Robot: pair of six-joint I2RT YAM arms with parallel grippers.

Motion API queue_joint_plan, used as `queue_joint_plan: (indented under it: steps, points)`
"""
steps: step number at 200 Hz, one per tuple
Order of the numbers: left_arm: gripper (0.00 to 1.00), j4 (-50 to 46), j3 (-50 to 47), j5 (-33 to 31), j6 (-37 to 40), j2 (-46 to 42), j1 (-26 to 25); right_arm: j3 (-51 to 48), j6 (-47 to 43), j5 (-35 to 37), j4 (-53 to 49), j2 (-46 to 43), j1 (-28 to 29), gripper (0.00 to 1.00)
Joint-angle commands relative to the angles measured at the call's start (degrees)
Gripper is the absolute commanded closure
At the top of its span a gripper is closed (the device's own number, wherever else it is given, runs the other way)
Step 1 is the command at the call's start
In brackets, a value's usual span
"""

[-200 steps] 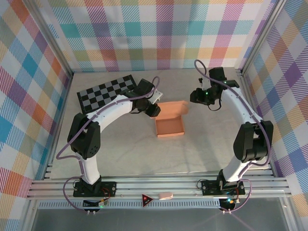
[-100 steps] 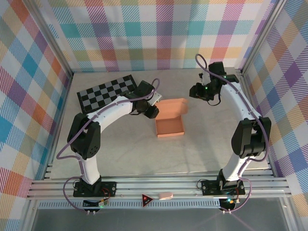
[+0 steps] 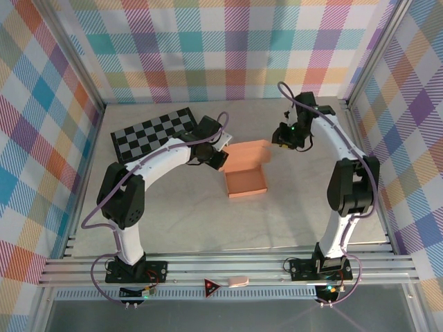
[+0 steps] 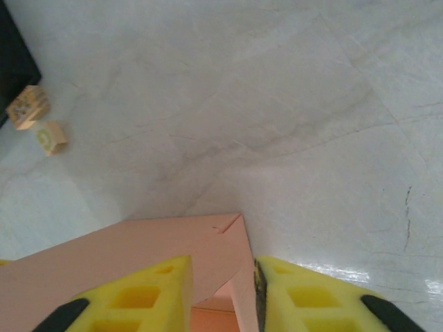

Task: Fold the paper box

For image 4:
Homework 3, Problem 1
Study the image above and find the wooden block with dark print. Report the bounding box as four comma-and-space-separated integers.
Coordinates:
6, 85, 51, 131

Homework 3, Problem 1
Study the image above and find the wooden block with green print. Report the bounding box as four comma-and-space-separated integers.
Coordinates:
35, 120, 69, 158

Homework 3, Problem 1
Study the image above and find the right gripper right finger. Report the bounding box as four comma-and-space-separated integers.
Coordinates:
254, 255, 422, 332

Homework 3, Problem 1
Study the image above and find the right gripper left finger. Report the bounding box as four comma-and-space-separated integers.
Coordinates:
34, 255, 193, 332

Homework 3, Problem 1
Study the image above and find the black grey chess board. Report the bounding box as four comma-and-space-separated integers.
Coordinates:
0, 0, 43, 129

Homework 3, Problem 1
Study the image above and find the pink paper box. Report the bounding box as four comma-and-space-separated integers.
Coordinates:
0, 212, 260, 332

